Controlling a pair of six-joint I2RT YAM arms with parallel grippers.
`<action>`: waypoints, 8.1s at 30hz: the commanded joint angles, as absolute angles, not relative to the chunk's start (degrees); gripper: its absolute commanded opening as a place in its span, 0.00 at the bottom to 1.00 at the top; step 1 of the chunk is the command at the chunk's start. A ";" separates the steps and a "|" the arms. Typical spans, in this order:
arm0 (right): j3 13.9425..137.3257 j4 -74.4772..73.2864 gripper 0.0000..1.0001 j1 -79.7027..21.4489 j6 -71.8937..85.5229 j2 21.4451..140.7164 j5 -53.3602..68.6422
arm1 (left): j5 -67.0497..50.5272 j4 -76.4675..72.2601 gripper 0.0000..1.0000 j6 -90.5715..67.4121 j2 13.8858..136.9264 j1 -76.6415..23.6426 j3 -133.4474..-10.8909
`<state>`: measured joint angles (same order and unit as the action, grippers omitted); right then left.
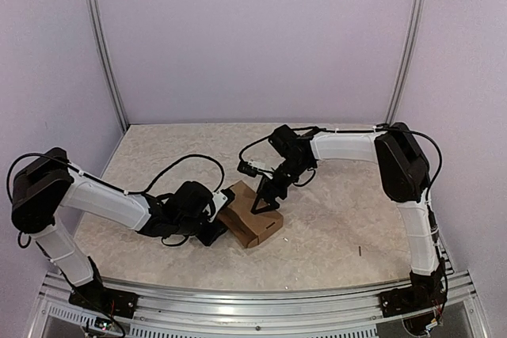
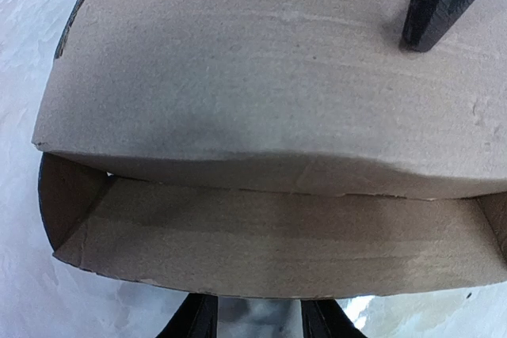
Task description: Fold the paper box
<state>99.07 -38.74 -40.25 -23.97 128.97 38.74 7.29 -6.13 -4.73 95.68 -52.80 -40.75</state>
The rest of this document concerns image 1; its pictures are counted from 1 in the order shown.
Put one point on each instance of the brown cardboard paper box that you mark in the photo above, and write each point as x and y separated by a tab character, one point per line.
250	229

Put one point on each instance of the front aluminium frame rail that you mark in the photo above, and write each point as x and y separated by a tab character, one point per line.
179	312

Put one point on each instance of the right aluminium frame post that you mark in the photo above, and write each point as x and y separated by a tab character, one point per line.
409	45

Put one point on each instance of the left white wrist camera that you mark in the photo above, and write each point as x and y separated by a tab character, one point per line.
220	200

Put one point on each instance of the aluminium frame post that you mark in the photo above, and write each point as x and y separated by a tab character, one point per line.
409	45
106	64

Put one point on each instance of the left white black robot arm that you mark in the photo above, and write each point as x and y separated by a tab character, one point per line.
52	181

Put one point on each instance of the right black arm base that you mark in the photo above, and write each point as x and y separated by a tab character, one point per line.
399	301

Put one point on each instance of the left aluminium frame post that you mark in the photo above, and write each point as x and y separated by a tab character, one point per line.
106	64

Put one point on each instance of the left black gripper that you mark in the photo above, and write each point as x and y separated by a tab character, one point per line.
209	237

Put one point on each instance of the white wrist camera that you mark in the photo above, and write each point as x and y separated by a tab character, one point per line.
253	168
220	200

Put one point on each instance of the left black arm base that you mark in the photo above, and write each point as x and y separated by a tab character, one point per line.
108	301

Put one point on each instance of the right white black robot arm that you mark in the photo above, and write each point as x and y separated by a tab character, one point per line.
404	173

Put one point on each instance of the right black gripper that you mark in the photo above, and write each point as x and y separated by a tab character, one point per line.
266	187

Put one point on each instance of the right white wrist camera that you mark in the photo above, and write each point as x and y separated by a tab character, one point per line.
253	168

